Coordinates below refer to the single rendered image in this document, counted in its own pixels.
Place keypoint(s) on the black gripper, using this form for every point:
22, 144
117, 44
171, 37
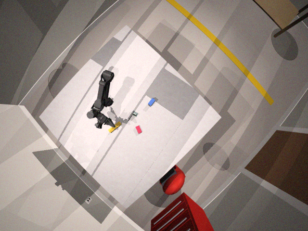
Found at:
105, 120

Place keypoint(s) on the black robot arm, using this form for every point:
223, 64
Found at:
102, 99

